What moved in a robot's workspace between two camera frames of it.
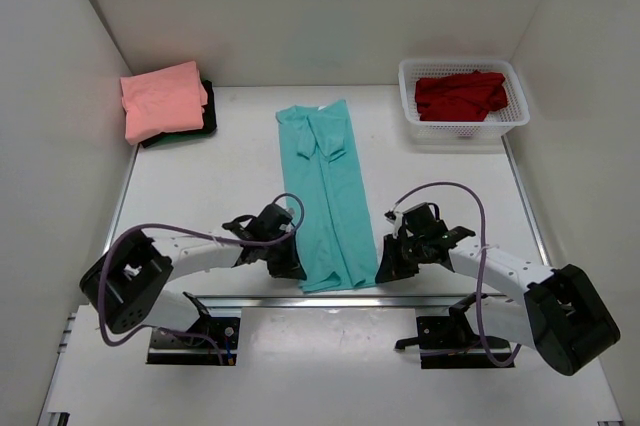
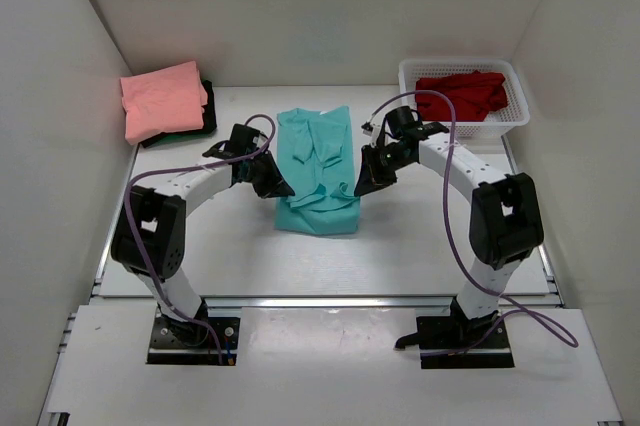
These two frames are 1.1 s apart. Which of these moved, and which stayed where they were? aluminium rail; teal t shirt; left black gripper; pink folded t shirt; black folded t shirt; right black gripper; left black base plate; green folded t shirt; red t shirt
Moved: left black gripper; right black gripper; teal t shirt
Stayed: left black base plate; pink folded t shirt; red t shirt; aluminium rail; black folded t shirt; green folded t shirt
